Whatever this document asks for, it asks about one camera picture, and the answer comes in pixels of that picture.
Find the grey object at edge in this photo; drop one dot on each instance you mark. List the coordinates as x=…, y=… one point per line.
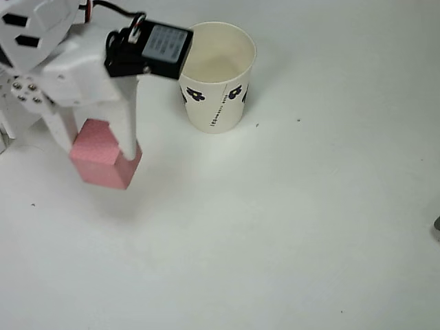
x=437, y=228

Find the white paper cup, flower print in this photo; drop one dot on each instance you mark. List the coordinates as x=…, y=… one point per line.
x=216, y=93

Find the pink foam cube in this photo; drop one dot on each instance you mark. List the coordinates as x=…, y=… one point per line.
x=103, y=165

